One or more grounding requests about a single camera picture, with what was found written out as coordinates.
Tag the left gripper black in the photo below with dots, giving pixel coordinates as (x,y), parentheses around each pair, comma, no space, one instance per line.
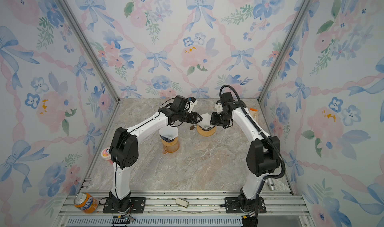
(194,118)

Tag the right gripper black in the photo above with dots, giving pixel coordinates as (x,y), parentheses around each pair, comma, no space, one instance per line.
(215,121)

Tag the wooden ring lid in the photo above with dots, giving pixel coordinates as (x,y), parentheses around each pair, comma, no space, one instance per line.
(206,133)

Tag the white paper coffee filter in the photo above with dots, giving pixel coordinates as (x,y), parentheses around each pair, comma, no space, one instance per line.
(169,133)

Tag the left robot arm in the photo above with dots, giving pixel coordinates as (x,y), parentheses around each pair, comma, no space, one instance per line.
(124,148)

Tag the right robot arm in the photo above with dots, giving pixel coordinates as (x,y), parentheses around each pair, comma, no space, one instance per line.
(264,160)

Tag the orange coffee filter pack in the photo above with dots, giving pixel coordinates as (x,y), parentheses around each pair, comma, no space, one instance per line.
(254,113)

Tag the orange glass carafe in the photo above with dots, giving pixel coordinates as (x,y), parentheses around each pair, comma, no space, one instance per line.
(170,147)

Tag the silver microphone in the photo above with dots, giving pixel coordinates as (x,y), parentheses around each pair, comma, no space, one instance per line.
(271,184)

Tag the orange soda can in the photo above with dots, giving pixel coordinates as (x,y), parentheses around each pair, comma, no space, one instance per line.
(85,202)

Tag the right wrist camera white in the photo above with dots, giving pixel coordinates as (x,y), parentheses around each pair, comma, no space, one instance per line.
(219,108)

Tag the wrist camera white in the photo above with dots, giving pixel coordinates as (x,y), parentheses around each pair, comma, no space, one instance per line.
(219,108)
(192,102)

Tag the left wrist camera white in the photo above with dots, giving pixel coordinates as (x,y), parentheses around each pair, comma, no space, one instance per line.
(192,102)

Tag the white small block on rail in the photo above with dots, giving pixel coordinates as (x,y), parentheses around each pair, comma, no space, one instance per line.
(181,203)

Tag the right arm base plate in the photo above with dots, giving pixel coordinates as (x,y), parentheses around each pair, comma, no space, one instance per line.
(232,205)

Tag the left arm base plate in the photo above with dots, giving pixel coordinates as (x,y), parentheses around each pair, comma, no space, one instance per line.
(133,205)

